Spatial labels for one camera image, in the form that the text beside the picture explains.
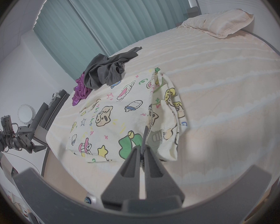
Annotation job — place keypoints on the purple satin garment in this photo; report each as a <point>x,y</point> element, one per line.
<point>80,92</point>

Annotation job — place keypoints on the black garment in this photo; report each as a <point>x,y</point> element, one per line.
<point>100,73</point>

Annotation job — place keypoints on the bed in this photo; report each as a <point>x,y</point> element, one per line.
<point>224,90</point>

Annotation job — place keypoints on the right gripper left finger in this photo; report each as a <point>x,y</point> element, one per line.
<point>122,185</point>

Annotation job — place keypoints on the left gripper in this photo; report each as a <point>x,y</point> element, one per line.
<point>25,139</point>

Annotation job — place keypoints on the grey bedside table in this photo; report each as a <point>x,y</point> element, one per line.
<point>192,12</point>

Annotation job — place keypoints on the black chest of drawers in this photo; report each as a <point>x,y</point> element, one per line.
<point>56,108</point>

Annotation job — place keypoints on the pink striped pillow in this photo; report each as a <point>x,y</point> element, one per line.
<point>219,22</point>

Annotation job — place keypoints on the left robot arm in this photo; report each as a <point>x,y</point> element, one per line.
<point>2,134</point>

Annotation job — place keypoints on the round white mirror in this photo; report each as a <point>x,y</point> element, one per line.
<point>25,113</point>

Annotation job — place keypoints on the black dressing table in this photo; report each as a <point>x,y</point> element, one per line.
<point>38,125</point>

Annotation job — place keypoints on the dark grey thin garment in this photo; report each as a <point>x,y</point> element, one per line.
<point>130,52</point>

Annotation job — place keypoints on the blue-green curtain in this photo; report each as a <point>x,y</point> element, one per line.
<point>65,38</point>
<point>126,13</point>

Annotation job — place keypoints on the white printed pyjama top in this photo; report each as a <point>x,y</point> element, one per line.
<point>112,115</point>

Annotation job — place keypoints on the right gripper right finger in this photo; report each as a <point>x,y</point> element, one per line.
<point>162,183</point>

